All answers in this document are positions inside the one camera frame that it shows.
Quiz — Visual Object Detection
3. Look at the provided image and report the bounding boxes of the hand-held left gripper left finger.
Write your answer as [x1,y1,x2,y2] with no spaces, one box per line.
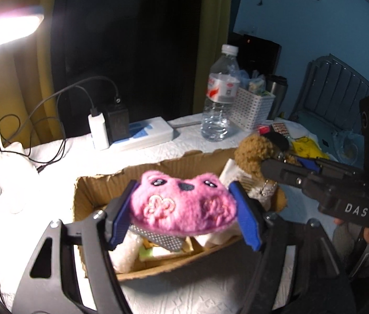
[11,180,137,314]

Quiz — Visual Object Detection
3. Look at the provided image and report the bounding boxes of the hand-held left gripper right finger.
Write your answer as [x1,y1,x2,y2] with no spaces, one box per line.
[229,181,357,314]

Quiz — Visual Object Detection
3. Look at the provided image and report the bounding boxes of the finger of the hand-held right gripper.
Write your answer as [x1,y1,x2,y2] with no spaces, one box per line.
[296,156,363,176]
[261,158,307,189]

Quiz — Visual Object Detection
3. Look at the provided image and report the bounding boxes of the brown plush toy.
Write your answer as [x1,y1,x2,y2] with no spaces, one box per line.
[234,134,299,214]

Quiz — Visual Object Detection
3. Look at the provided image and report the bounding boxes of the white textured cloth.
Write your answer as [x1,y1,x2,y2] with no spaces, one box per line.
[110,235,143,274]

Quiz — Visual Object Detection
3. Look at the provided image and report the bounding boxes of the grey mesh cloth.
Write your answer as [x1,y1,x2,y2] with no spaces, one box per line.
[128,224,185,253]

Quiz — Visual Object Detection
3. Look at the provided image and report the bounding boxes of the green duck tissue packet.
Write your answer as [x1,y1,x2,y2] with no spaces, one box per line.
[139,245,159,263]

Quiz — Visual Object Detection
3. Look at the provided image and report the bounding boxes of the white tissue sheet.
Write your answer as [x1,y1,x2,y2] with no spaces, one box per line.
[217,159,248,188]

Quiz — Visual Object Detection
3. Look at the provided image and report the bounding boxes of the pink plush toy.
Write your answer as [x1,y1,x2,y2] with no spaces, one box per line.
[129,169,239,237]

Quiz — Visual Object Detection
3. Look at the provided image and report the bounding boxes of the cardboard box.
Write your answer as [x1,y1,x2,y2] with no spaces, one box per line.
[72,147,290,282]

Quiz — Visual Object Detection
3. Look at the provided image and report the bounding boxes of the person's right forearm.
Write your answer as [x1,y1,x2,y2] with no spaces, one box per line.
[331,224,369,279]

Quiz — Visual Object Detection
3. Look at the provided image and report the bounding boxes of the yellow tissue packet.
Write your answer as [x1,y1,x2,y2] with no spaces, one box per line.
[290,137,331,161]

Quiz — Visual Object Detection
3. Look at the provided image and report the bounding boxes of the black round pouch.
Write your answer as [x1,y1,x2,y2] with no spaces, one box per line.
[264,132,290,152]

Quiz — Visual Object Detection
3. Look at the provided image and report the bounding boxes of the colourful dotted card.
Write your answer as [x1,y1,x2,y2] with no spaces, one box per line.
[271,122,291,137]

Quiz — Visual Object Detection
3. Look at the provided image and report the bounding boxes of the white plastic basket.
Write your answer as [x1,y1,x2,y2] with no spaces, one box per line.
[228,86,276,131]

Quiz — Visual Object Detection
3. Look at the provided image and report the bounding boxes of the steel thermos mug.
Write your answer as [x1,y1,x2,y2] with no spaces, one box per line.
[266,75,288,120]

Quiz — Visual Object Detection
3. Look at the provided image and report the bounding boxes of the white power strip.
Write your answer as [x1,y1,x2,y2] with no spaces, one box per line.
[108,116,174,152]

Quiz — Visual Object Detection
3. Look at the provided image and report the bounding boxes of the white charger plug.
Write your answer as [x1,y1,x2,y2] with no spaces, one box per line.
[88,106,111,150]

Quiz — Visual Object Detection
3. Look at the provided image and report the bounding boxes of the clear water bottle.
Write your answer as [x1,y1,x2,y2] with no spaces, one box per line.
[201,44,241,142]

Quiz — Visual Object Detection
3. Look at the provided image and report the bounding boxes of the plastic bags in basket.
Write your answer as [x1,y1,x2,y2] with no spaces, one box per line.
[237,69,267,94]

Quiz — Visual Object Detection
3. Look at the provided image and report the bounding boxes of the white tablecloth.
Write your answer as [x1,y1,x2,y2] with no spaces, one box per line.
[0,111,335,314]

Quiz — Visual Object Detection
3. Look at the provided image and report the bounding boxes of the black power adapter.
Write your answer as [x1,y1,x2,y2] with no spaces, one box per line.
[102,96,130,143]

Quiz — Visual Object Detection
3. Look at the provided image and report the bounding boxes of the white desk lamp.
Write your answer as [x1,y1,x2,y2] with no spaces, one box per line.
[0,5,45,215]

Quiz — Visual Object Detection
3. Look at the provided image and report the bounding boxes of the black monitor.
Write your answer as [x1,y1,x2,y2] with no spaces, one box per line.
[232,33,283,80]

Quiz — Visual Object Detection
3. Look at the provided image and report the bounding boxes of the yellow curtain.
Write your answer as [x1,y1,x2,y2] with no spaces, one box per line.
[191,0,235,119]
[0,0,71,146]

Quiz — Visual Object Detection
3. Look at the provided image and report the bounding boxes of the black lamp cable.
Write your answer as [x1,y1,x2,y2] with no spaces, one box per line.
[0,114,68,301]

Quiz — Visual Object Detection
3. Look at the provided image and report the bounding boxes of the grey power strip cord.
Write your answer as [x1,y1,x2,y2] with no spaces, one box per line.
[167,117,205,129]

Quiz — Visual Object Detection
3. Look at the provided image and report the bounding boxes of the black charger cable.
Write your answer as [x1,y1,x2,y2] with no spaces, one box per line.
[27,75,120,128]

